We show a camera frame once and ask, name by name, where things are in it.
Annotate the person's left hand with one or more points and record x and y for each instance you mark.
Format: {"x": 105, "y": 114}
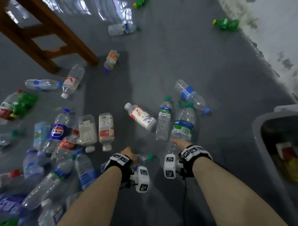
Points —
{"x": 130, "y": 154}

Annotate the person's right hand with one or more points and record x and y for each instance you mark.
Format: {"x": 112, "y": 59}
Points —
{"x": 182, "y": 144}

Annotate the large green-capped plastic bottle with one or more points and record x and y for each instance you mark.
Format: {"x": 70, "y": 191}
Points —
{"x": 182, "y": 125}

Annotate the clear green-capped plastic bottle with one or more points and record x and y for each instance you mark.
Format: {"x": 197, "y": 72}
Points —
{"x": 150, "y": 157}

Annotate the slim green-capped plastic bottle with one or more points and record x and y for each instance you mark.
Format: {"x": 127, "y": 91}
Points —
{"x": 164, "y": 121}

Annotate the white printed-label plastic bottle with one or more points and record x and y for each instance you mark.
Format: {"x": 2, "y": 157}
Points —
{"x": 142, "y": 117}

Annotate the square white-label plastic bottle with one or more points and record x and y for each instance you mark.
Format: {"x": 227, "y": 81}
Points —
{"x": 87, "y": 133}

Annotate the blue-capped blue-label plastic bottle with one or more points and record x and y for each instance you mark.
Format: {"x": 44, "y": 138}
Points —
{"x": 189, "y": 93}

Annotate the round-logo blue-label plastic bottle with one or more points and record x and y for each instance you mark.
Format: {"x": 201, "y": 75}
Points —
{"x": 57, "y": 132}

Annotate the grey plastic storage bin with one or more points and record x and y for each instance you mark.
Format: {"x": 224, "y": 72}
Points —
{"x": 258, "y": 132}

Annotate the pile of assorted plastic bottles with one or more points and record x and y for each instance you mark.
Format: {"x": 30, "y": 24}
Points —
{"x": 71, "y": 80}
{"x": 287, "y": 163}

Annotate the orange-label blue-capped plastic bottle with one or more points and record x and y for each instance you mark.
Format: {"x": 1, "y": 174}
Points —
{"x": 112, "y": 58}

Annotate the clear teal-capped plastic bottle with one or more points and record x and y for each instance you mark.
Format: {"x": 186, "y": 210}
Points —
{"x": 121, "y": 29}

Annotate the green yellow-capped plastic bottle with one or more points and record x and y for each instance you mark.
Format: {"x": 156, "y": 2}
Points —
{"x": 227, "y": 24}
{"x": 139, "y": 3}

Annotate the purple-label plastic bottle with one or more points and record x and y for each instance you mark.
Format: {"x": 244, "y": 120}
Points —
{"x": 11, "y": 205}

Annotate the person's left forearm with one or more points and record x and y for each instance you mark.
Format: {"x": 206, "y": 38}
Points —
{"x": 93, "y": 200}

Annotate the person's right forearm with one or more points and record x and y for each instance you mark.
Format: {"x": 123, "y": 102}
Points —
{"x": 232, "y": 193}

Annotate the brown wooden table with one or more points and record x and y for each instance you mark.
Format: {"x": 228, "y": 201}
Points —
{"x": 59, "y": 29}

